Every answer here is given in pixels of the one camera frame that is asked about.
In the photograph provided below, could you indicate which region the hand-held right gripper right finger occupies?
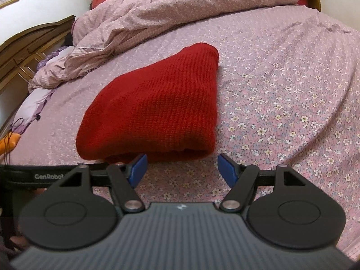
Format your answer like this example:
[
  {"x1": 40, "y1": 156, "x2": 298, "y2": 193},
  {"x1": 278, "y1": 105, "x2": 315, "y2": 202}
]
[{"x1": 217, "y1": 154, "x2": 306, "y2": 214}]

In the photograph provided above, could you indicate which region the lilac ruffled pillow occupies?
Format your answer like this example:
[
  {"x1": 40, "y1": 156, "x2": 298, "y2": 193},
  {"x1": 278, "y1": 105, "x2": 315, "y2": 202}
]
[{"x1": 11, "y1": 45, "x2": 75, "y2": 132}]

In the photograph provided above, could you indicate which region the pink floral quilt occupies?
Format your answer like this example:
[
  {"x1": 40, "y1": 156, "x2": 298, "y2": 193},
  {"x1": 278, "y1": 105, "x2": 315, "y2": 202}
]
[{"x1": 28, "y1": 0, "x2": 303, "y2": 92}]

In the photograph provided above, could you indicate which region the carved wooden headboard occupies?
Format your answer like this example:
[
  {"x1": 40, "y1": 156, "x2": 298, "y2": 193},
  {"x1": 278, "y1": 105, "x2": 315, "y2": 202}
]
[{"x1": 0, "y1": 15, "x2": 77, "y2": 131}]

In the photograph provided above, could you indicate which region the orange soft item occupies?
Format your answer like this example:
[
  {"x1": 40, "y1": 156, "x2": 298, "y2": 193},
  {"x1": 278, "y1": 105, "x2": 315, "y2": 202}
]
[{"x1": 0, "y1": 132, "x2": 22, "y2": 156}]

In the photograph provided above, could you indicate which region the person's left hand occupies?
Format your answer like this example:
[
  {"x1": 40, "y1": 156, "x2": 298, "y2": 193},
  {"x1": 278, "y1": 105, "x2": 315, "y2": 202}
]
[{"x1": 8, "y1": 235, "x2": 30, "y2": 252}]

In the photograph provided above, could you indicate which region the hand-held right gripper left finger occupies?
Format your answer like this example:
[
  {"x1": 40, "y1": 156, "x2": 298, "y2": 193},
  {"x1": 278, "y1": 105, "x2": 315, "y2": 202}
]
[{"x1": 58, "y1": 154, "x2": 148, "y2": 214}]

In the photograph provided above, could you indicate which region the red knit cardigan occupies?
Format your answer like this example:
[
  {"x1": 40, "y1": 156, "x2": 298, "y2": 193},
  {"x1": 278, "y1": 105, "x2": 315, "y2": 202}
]
[{"x1": 76, "y1": 42, "x2": 220, "y2": 164}]

